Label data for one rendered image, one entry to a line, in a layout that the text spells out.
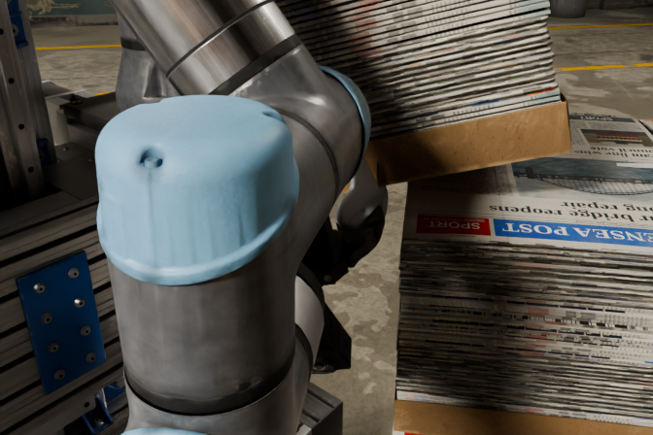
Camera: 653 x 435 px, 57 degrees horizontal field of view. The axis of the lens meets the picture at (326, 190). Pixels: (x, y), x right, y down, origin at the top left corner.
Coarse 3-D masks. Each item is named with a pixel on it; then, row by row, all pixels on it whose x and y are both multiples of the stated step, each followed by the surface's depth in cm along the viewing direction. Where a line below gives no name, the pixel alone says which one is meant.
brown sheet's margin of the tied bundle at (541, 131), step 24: (480, 120) 49; (504, 120) 49; (528, 120) 48; (552, 120) 48; (384, 144) 51; (408, 144) 50; (432, 144) 50; (456, 144) 50; (480, 144) 50; (504, 144) 49; (528, 144) 49; (552, 144) 49; (384, 168) 52; (408, 168) 51; (432, 168) 51; (456, 168) 51; (480, 168) 50
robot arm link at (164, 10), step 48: (144, 0) 31; (192, 0) 30; (240, 0) 31; (192, 48) 31; (240, 48) 31; (288, 48) 32; (240, 96) 32; (288, 96) 32; (336, 96) 34; (336, 144) 31; (336, 192) 31
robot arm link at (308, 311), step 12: (300, 288) 35; (300, 300) 34; (312, 300) 35; (300, 312) 33; (312, 312) 34; (300, 324) 33; (312, 324) 34; (324, 324) 37; (312, 336) 33; (312, 348) 33; (312, 360) 33
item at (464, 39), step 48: (288, 0) 48; (336, 0) 48; (384, 0) 47; (432, 0) 47; (480, 0) 46; (528, 0) 46; (336, 48) 49; (384, 48) 49; (432, 48) 48; (480, 48) 47; (528, 48) 47; (384, 96) 50; (432, 96) 50; (480, 96) 49; (528, 96) 48
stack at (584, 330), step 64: (576, 128) 74; (640, 128) 74; (448, 192) 57; (512, 192) 57; (576, 192) 57; (640, 192) 57; (448, 256) 50; (512, 256) 49; (576, 256) 48; (640, 256) 47; (448, 320) 53; (512, 320) 52; (576, 320) 51; (640, 320) 50; (448, 384) 56; (512, 384) 55; (576, 384) 54; (640, 384) 53
